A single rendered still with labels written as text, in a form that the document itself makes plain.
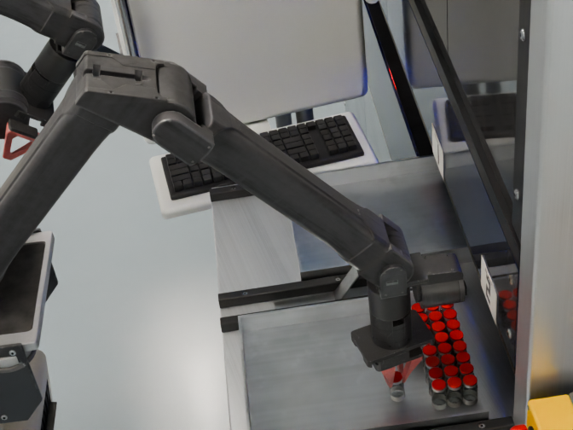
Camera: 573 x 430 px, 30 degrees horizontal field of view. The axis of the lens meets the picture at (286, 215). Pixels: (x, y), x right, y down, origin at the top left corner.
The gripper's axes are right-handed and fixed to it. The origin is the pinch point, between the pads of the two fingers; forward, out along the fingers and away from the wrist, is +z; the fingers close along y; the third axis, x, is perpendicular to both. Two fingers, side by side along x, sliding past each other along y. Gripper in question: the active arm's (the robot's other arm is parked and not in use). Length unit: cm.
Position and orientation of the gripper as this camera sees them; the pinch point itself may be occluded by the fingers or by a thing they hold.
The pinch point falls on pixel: (395, 378)
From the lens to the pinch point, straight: 157.9
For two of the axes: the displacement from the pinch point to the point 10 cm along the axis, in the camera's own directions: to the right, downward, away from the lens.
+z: 1.1, 7.7, 6.3
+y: 9.3, -3.1, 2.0
